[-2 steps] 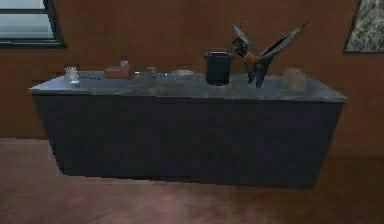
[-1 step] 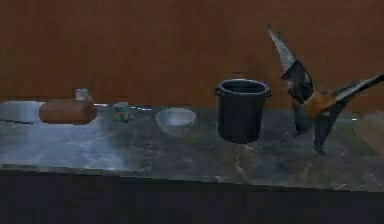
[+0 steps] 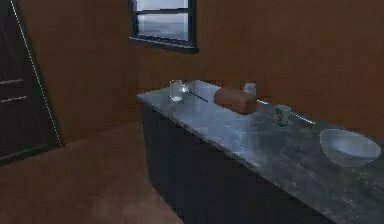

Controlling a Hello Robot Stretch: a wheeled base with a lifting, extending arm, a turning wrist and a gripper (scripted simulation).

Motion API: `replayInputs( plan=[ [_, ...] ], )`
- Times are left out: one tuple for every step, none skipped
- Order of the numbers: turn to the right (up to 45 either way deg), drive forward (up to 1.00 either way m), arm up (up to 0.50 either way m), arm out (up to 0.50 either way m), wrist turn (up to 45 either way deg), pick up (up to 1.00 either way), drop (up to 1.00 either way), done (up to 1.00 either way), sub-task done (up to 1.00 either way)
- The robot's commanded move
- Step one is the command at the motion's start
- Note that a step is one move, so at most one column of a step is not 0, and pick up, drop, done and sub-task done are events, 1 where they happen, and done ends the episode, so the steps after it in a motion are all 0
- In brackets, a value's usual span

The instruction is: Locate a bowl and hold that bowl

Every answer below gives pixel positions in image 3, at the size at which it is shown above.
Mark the pale grey bowl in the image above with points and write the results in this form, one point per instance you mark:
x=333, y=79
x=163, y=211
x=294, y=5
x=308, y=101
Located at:
x=348, y=147

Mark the long thin dark utensil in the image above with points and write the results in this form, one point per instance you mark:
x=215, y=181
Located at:
x=197, y=95

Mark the clear drinking glass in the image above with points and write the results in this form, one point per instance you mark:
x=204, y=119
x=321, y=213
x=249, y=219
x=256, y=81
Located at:
x=176, y=90

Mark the brown bread loaf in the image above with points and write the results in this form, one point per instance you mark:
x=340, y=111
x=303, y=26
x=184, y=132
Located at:
x=236, y=99

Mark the small white shaker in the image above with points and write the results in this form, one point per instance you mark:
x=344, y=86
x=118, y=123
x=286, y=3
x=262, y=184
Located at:
x=250, y=88

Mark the dark kitchen counter marble top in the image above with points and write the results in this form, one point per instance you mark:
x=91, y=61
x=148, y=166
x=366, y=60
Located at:
x=233, y=160

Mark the white green printed mug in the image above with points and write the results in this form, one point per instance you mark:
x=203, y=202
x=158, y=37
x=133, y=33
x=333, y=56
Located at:
x=281, y=115

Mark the dark framed window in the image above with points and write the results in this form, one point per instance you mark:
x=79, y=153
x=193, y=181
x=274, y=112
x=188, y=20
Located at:
x=163, y=23

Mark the long thin silver utensil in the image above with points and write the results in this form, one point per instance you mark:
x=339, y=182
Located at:
x=300, y=116

